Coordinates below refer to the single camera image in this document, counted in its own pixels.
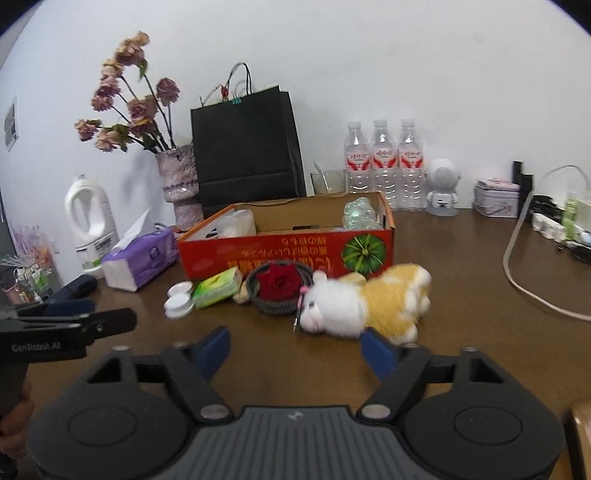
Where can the person's left hand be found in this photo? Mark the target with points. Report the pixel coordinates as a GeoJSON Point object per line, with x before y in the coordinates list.
{"type": "Point", "coordinates": [16, 424]}

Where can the green packet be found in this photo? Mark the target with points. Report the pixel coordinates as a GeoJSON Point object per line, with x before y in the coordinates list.
{"type": "Point", "coordinates": [214, 288]}

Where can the white power strip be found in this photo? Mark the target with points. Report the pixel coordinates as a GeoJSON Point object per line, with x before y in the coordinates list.
{"type": "Point", "coordinates": [547, 226]}

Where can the pink pen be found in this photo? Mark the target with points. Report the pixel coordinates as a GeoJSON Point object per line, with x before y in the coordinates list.
{"type": "Point", "coordinates": [300, 307]}

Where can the white round lids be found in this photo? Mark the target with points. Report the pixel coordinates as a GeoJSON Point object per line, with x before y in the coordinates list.
{"type": "Point", "coordinates": [179, 304]}

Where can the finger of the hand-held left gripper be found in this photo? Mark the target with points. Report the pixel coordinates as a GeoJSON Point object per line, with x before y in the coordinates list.
{"type": "Point", "coordinates": [74, 306]}
{"type": "Point", "coordinates": [115, 321]}

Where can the crumpled clear plastic bag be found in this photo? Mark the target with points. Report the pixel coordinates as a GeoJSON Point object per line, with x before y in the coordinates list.
{"type": "Point", "coordinates": [360, 213]}

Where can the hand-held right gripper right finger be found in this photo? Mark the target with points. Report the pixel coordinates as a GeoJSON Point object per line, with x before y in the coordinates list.
{"type": "Point", "coordinates": [378, 355]}

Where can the purple tissue pack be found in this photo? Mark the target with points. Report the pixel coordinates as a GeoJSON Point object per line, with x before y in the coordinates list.
{"type": "Point", "coordinates": [147, 256]}

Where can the dried pink flowers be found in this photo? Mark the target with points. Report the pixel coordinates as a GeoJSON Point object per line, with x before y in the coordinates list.
{"type": "Point", "coordinates": [138, 108]}

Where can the dark woven basket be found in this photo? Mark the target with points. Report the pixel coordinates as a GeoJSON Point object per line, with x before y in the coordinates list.
{"type": "Point", "coordinates": [272, 307]}

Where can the clear glass cup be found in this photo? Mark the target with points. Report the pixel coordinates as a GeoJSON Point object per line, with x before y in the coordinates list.
{"type": "Point", "coordinates": [334, 182]}

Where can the grey wall poster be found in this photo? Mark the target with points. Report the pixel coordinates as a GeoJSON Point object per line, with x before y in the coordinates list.
{"type": "Point", "coordinates": [10, 122]}

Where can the black rectangular box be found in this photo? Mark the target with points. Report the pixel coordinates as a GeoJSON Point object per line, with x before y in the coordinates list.
{"type": "Point", "coordinates": [524, 184]}

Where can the purple marbled vase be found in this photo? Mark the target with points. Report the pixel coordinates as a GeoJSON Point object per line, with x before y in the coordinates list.
{"type": "Point", "coordinates": [180, 184]}

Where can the cluttered cosmetics rack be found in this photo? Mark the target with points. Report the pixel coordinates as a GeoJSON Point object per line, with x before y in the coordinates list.
{"type": "Point", "coordinates": [32, 277]}

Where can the red cardboard box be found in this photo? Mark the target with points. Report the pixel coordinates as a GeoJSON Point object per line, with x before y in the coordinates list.
{"type": "Point", "coordinates": [286, 251]}

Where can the white and yellow plush cat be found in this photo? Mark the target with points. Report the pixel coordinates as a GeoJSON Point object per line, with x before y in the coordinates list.
{"type": "Point", "coordinates": [351, 304]}

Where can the grey tin box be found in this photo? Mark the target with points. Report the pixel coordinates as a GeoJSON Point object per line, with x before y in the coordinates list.
{"type": "Point", "coordinates": [496, 201]}

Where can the black paper bag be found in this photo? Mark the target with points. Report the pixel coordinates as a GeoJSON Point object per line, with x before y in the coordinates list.
{"type": "Point", "coordinates": [244, 143]}

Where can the white detergent bottle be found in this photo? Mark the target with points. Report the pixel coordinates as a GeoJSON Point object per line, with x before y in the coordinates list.
{"type": "Point", "coordinates": [99, 226]}

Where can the small green bottle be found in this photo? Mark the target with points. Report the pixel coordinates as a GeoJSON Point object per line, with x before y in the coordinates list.
{"type": "Point", "coordinates": [571, 214]}

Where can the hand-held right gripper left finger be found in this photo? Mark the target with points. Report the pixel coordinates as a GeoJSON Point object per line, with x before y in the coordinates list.
{"type": "Point", "coordinates": [214, 350]}

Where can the white spoon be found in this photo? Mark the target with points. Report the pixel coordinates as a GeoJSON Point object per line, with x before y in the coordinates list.
{"type": "Point", "coordinates": [318, 170]}

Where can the pink flat case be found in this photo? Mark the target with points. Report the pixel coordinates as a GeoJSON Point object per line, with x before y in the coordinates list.
{"type": "Point", "coordinates": [498, 183]}

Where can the white astronaut figure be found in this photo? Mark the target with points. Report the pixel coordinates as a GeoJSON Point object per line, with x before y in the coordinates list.
{"type": "Point", "coordinates": [442, 177]}

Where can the navy blue case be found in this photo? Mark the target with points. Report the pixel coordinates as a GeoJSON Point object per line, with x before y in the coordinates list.
{"type": "Point", "coordinates": [76, 288]}

